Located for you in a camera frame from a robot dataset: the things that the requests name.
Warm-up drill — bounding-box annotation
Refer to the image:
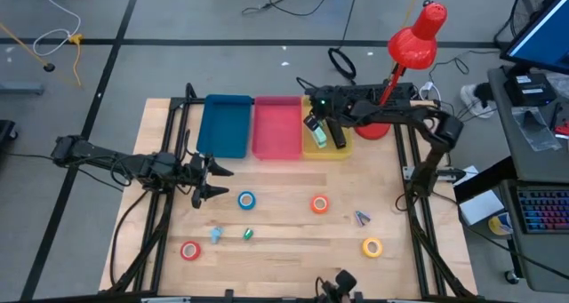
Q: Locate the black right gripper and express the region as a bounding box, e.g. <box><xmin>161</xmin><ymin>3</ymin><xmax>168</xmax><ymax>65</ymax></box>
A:
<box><xmin>303</xmin><ymin>85</ymin><xmax>359</xmax><ymax>134</ymax></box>

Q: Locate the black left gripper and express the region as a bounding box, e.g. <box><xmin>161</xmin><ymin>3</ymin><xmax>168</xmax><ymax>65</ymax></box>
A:
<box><xmin>141</xmin><ymin>150</ymin><xmax>235</xmax><ymax>210</ymax></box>

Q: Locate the mint green stapler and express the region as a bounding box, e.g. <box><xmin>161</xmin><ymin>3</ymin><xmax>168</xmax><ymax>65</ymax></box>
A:
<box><xmin>310</xmin><ymin>125</ymin><xmax>329</xmax><ymax>149</ymax></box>

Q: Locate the blue tape roll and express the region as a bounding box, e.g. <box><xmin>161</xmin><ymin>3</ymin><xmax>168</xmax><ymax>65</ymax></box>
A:
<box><xmin>236</xmin><ymin>190</ymin><xmax>257</xmax><ymax>211</ymax></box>

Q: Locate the red tape roll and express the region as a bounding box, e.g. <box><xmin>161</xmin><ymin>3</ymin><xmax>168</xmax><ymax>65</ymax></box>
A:
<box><xmin>180</xmin><ymin>240</ymin><xmax>202</xmax><ymax>262</ymax></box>

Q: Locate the orange tape roll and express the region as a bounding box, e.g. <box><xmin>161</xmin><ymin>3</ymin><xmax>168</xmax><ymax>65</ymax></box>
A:
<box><xmin>309</xmin><ymin>194</ymin><xmax>331</xmax><ymax>215</ymax></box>

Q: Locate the yellow tape roll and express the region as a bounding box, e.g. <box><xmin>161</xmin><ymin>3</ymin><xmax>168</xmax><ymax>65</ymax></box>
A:
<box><xmin>361</xmin><ymin>236</ymin><xmax>384</xmax><ymax>259</ymax></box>

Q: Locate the yellow plastic bin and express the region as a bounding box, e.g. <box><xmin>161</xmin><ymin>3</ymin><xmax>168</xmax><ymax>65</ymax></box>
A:
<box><xmin>301</xmin><ymin>96</ymin><xmax>357</xmax><ymax>162</ymax></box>

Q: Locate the pink plastic bin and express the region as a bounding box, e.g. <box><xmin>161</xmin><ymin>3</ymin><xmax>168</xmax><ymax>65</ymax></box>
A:
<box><xmin>252</xmin><ymin>95</ymin><xmax>305</xmax><ymax>161</ymax></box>

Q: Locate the blue plastic bin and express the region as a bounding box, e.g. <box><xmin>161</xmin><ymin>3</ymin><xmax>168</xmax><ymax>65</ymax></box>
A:
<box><xmin>196</xmin><ymin>93</ymin><xmax>253</xmax><ymax>160</ymax></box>

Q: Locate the white power adapter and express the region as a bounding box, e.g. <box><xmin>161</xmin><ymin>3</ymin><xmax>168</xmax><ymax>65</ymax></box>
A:
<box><xmin>419</xmin><ymin>81</ymin><xmax>442</xmax><ymax>100</ymax></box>

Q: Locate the red desk lamp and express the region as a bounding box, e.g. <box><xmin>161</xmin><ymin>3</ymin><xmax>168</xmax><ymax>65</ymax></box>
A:
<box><xmin>354</xmin><ymin>0</ymin><xmax>449</xmax><ymax>141</ymax></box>

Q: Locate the person's foot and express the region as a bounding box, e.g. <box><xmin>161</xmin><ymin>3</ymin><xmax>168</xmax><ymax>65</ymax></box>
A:
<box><xmin>460</xmin><ymin>83</ymin><xmax>497</xmax><ymax>119</ymax></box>

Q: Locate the white cardboard box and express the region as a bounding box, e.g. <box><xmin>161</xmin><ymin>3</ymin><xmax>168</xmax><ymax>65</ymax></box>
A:
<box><xmin>459</xmin><ymin>189</ymin><xmax>507</xmax><ymax>227</ymax></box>

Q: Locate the yellow blue packet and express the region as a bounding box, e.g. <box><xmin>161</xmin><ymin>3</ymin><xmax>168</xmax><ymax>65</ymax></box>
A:
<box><xmin>487</xmin><ymin>211</ymin><xmax>516</xmax><ymax>237</ymax></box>

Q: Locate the grey cart base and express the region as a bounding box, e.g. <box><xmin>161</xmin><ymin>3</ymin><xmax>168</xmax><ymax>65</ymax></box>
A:
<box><xmin>0</xmin><ymin>83</ymin><xmax>45</xmax><ymax>96</ymax></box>

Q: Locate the black floor stand base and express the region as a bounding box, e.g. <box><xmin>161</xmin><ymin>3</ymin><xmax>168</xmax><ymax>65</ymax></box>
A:
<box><xmin>0</xmin><ymin>119</ymin><xmax>19</xmax><ymax>145</ymax></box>

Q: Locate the grey desk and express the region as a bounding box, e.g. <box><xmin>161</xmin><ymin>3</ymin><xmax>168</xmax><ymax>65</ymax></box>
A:
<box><xmin>486</xmin><ymin>66</ymin><xmax>569</xmax><ymax>294</ymax></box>

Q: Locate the black mini computer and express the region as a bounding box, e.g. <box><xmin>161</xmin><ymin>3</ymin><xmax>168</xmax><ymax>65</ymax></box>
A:
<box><xmin>502</xmin><ymin>73</ymin><xmax>557</xmax><ymax>108</ymax></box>

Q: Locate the clear plastic bag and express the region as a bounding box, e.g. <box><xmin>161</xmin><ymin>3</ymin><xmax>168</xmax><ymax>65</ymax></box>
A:
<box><xmin>510</xmin><ymin>106</ymin><xmax>562</xmax><ymax>152</ymax></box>

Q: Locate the black computer monitor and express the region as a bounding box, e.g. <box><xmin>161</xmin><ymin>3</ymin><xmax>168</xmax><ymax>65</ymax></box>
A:
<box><xmin>499</xmin><ymin>0</ymin><xmax>569</xmax><ymax>76</ymax></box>

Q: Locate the backlit black keyboard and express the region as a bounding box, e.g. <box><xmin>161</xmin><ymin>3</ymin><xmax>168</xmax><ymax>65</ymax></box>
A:
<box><xmin>517</xmin><ymin>185</ymin><xmax>569</xmax><ymax>235</ymax></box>

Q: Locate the black cable coil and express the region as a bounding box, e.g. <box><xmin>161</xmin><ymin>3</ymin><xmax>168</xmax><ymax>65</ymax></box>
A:
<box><xmin>327</xmin><ymin>46</ymin><xmax>357</xmax><ymax>85</ymax></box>

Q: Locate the black aluminium table frame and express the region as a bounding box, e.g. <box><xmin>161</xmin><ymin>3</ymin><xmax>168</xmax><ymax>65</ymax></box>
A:
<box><xmin>100</xmin><ymin>83</ymin><xmax>479</xmax><ymax>303</ymax></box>

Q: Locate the yellow floor cable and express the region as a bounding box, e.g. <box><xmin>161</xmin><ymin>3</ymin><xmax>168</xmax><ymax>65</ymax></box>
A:
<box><xmin>0</xmin><ymin>22</ymin><xmax>84</xmax><ymax>87</ymax></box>

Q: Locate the white floor cable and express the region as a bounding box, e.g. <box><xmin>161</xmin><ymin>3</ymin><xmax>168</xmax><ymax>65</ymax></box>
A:
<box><xmin>31</xmin><ymin>0</ymin><xmax>83</xmax><ymax>58</ymax></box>

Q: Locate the black wire floor fan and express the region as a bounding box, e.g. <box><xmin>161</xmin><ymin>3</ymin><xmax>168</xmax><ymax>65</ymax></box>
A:
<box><xmin>493</xmin><ymin>0</ymin><xmax>569</xmax><ymax>51</ymax></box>

